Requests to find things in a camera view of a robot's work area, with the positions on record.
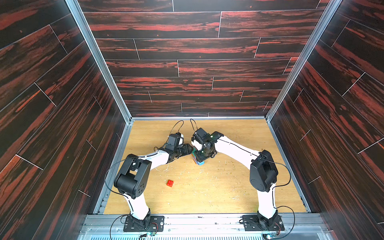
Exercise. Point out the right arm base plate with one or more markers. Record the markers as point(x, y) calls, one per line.
point(254, 223)

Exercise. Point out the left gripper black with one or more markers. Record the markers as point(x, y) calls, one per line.
point(186, 149)

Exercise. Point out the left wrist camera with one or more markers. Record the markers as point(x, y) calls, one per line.
point(180, 139)

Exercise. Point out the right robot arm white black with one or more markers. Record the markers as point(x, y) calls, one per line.
point(263, 170)

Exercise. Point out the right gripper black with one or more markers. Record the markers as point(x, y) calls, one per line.
point(205, 151)

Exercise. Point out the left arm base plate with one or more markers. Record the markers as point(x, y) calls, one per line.
point(151, 223)

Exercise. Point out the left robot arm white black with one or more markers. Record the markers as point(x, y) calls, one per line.
point(133, 175)

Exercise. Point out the small red lego brick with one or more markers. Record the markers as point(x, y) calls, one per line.
point(170, 183)

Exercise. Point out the aluminium front rail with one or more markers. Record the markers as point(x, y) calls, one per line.
point(299, 226)

